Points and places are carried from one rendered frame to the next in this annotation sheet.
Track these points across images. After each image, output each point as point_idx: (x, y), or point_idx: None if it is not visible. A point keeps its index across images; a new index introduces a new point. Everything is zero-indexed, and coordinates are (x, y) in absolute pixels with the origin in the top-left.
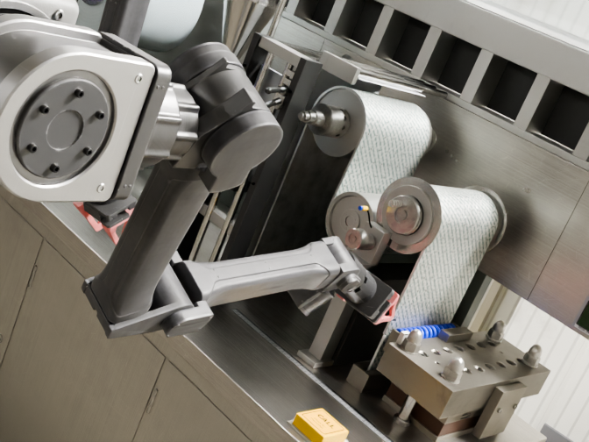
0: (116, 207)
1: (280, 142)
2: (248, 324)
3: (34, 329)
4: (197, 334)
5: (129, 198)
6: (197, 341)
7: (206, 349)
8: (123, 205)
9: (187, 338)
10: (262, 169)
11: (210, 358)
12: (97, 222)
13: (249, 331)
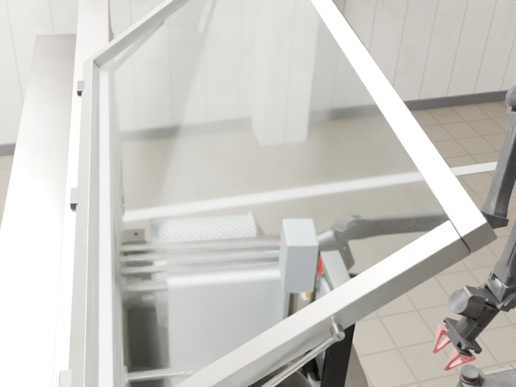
0: (457, 322)
1: (507, 93)
2: None
3: None
4: (350, 368)
5: (449, 320)
6: (355, 362)
7: (352, 354)
8: (453, 320)
9: (361, 365)
10: None
11: (352, 346)
12: (449, 367)
13: (301, 372)
